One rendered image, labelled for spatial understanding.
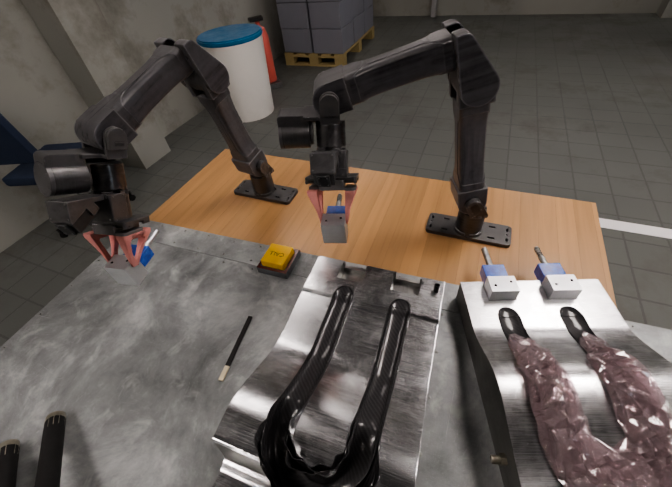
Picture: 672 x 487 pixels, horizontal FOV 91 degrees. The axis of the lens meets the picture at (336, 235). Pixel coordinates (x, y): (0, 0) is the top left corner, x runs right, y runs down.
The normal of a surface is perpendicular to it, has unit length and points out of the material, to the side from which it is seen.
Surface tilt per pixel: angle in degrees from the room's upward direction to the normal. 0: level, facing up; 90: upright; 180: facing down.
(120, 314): 0
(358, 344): 3
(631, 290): 0
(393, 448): 18
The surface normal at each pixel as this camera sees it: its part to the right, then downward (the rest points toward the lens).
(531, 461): -0.10, -0.52
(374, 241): -0.09, -0.70
